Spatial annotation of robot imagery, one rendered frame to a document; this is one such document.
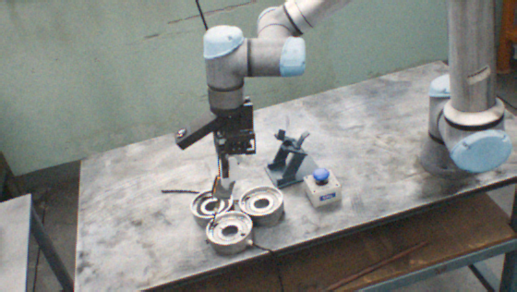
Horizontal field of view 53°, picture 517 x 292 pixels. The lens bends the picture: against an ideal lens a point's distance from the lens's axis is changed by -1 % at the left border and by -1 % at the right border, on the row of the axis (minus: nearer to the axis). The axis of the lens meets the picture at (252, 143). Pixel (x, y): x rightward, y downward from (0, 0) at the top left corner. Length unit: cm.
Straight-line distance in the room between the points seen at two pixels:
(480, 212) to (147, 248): 93
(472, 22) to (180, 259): 77
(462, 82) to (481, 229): 61
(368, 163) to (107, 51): 170
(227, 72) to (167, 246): 47
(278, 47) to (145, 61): 183
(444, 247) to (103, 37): 189
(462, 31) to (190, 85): 202
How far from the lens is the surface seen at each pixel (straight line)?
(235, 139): 109
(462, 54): 105
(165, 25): 272
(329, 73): 305
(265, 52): 100
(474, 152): 114
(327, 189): 125
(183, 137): 109
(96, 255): 132
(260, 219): 123
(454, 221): 160
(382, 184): 133
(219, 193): 118
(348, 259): 149
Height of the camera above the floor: 165
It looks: 34 degrees down
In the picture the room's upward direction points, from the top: 11 degrees counter-clockwise
